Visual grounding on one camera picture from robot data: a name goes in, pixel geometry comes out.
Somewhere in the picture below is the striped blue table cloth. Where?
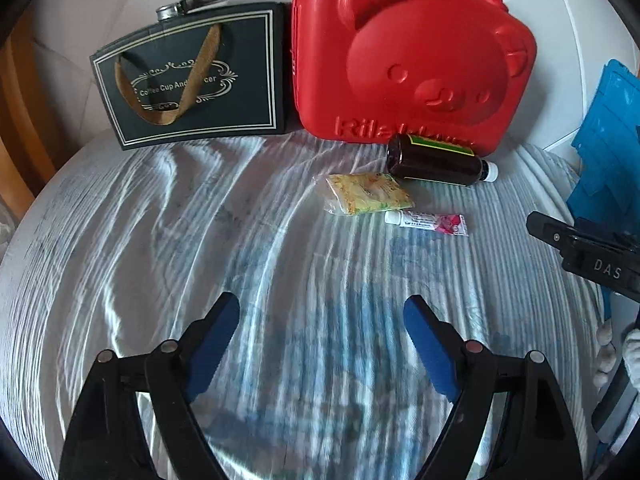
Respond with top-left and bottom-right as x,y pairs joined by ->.
1,132 -> 602,479

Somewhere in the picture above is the small pink ointment tube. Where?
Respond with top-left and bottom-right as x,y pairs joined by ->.
384,210 -> 469,236

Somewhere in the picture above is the yellow snack packet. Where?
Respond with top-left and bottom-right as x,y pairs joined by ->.
314,172 -> 414,217

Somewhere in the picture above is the blue plastic crate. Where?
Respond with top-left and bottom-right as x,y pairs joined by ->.
567,60 -> 639,236

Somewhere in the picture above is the dark brown medicine bottle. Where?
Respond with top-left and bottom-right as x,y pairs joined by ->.
386,133 -> 499,186

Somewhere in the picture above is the red bear suitcase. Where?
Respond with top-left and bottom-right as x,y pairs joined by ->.
291,0 -> 537,156

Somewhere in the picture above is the black gift box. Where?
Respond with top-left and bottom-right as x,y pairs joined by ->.
90,2 -> 291,150

